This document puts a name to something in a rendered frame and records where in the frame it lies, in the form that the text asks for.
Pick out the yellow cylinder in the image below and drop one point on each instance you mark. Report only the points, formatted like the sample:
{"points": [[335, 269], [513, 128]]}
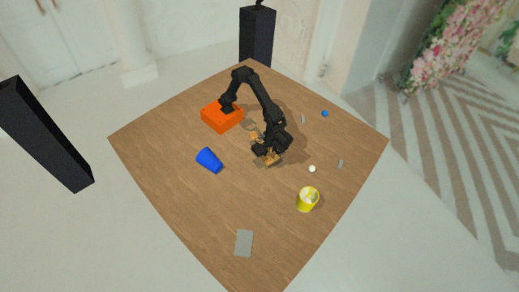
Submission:
{"points": [[308, 197]]}

